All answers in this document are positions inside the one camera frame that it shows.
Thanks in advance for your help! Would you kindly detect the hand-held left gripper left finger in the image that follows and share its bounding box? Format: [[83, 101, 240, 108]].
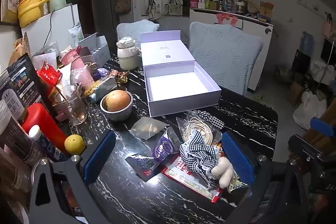
[[28, 130, 117, 224]]

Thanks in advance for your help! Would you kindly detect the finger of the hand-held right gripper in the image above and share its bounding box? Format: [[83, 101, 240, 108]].
[[287, 135, 324, 161], [310, 117, 336, 138]]

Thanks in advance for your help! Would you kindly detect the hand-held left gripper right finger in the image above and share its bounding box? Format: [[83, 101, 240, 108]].
[[222, 131, 289, 224]]

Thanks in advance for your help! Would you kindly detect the green candy packet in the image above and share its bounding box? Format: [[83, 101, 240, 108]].
[[227, 178, 248, 193]]

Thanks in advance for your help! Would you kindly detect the gingham plush doll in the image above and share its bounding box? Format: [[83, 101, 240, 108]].
[[179, 129, 235, 189]]

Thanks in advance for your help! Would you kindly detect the bag of cream cord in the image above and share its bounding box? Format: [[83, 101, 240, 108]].
[[176, 110, 223, 146]]

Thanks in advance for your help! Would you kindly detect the silver clear pouch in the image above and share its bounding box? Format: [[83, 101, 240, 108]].
[[129, 117, 171, 140]]

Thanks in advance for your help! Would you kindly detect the red snack packet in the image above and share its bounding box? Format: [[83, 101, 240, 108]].
[[161, 153, 223, 203]]

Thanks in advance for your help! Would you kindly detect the purple foil packet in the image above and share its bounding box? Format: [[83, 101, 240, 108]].
[[152, 127, 181, 163]]

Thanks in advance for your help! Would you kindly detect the lavender gift box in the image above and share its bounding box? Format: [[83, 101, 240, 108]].
[[140, 30, 222, 117]]

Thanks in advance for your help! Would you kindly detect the yellow citrus fruit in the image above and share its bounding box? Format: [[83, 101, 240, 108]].
[[64, 134, 86, 155]]

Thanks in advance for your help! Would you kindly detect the black printed card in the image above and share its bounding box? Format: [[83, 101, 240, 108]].
[[125, 153, 168, 182]]

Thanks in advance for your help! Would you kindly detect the metal bowl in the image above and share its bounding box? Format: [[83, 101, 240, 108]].
[[100, 90, 133, 122]]

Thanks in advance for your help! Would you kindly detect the drinking glass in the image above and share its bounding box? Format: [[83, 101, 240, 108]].
[[54, 84, 88, 126]]

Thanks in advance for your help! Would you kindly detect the apple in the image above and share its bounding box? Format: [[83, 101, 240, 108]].
[[105, 90, 131, 112]]

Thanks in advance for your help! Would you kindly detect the blue bottle with white cap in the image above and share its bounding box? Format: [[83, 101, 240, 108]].
[[28, 125, 69, 161]]

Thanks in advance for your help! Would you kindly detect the clear glass jar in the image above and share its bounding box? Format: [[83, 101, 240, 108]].
[[30, 157, 54, 182]]

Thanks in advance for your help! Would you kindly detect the silver noodle snack packet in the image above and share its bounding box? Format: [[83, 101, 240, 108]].
[[84, 76, 117, 102]]

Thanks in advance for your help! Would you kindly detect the red plastic bottle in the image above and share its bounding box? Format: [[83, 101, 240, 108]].
[[21, 103, 69, 155]]

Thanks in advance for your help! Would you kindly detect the shiny brown candy wrapper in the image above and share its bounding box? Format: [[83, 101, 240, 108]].
[[109, 70, 130, 84]]

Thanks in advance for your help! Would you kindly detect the purple foil wrapper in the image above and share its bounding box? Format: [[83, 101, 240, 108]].
[[97, 68, 111, 80]]

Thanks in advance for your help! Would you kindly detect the brown mug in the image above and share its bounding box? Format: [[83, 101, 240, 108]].
[[84, 61, 97, 73]]

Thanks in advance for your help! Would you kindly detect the red paper packet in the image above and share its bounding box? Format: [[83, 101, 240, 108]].
[[37, 61, 62, 85]]

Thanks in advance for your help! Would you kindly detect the pink tumbler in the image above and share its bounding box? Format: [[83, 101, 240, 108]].
[[60, 47, 95, 88]]

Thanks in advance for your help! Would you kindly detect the white carton of bottles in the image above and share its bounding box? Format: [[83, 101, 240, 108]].
[[78, 32, 111, 68]]

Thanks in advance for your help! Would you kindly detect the cream thermos jug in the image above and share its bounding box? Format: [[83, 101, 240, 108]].
[[116, 36, 142, 71]]

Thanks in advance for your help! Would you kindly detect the large light blue covered chair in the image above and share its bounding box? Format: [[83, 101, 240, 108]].
[[189, 21, 264, 96]]

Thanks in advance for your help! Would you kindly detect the black packaging bag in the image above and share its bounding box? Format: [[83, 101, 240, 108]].
[[0, 53, 57, 119]]

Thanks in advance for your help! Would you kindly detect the white cabinet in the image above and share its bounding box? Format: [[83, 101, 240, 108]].
[[189, 8, 274, 90]]

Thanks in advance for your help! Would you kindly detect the white green snack bag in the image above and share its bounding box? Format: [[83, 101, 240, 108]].
[[69, 22, 84, 46]]

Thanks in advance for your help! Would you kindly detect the cardboard box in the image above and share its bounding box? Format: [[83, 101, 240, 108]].
[[259, 1, 275, 18]]

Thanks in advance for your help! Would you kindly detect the small light blue covered chair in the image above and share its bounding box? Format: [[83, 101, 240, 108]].
[[116, 20, 160, 48]]

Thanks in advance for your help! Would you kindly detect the white fridge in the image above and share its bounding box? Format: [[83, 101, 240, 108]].
[[21, 4, 80, 56]]

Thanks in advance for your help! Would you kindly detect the dark wooden door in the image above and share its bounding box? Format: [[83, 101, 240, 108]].
[[77, 0, 96, 35]]

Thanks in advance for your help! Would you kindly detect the pink cloth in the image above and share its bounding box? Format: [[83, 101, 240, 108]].
[[215, 13, 238, 28]]

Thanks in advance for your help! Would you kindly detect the beige hanging tote bag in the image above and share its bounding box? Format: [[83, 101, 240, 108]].
[[165, 0, 182, 16], [146, 0, 162, 20]]

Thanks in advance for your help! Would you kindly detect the yellow enamel pot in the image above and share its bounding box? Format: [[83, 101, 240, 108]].
[[17, 0, 55, 28]]

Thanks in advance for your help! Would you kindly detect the black power cord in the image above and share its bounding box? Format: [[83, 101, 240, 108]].
[[43, 10, 56, 46]]

